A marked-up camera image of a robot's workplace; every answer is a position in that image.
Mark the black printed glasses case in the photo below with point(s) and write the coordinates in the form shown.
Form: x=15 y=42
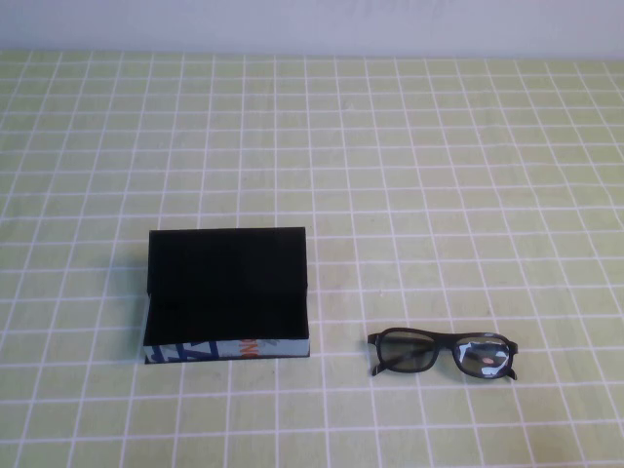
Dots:
x=219 y=273

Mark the black framed glasses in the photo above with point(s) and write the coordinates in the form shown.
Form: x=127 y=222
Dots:
x=482 y=361

